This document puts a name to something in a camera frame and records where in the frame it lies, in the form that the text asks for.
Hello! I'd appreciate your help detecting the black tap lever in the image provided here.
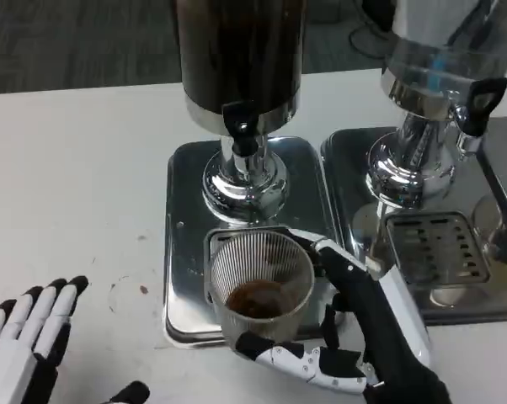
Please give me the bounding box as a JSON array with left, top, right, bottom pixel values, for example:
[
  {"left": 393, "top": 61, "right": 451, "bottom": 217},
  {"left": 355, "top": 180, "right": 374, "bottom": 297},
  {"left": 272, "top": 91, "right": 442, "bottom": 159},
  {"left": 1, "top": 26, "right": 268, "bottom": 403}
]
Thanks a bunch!
[{"left": 221, "top": 100, "right": 259, "bottom": 156}]

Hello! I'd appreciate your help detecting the black floor cable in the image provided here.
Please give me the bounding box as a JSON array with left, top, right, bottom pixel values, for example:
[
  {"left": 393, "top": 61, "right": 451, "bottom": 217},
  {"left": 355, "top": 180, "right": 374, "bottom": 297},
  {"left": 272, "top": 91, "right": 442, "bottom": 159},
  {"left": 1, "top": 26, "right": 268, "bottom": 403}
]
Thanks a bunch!
[{"left": 347, "top": 19, "right": 392, "bottom": 58}]

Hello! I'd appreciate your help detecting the black looped tap handle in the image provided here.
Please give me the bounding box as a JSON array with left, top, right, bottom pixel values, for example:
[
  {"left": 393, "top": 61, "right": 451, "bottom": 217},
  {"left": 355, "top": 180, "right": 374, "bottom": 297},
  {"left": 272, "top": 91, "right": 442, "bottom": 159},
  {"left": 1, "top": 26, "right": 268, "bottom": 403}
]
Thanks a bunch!
[{"left": 465, "top": 77, "right": 507, "bottom": 138}]

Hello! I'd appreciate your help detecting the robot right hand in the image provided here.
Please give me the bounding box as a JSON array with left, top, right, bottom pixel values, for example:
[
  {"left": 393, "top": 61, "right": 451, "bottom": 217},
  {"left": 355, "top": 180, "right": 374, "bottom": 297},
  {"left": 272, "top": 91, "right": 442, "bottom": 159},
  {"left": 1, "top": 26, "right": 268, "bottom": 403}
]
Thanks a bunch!
[{"left": 235, "top": 226, "right": 453, "bottom": 404}]

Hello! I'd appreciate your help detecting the clear ribbed glass cup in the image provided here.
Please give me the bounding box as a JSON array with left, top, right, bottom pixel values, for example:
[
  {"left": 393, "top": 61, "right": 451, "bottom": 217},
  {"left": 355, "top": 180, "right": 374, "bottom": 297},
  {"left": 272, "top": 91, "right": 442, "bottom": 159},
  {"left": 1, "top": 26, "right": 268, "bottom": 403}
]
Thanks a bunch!
[{"left": 204, "top": 230, "right": 316, "bottom": 347}]

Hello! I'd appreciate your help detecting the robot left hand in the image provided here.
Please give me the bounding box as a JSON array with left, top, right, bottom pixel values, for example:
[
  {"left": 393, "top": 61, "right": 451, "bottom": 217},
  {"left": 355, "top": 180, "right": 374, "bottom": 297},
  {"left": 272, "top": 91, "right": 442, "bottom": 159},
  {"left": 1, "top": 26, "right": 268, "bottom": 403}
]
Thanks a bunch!
[{"left": 0, "top": 275, "right": 151, "bottom": 404}]

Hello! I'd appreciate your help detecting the dark drink dispenser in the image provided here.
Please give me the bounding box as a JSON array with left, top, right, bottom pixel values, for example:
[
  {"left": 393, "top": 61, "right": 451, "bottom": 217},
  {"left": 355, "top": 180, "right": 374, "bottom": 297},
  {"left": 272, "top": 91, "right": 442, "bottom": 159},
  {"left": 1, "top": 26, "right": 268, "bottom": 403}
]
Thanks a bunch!
[{"left": 175, "top": 0, "right": 307, "bottom": 223}]

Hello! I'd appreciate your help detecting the clear steel drink dispenser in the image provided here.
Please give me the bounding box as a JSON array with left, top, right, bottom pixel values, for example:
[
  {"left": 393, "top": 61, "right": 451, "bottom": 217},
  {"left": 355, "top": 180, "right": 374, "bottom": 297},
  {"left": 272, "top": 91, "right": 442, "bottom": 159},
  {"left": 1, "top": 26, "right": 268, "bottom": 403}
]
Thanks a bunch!
[{"left": 365, "top": 0, "right": 507, "bottom": 208}]

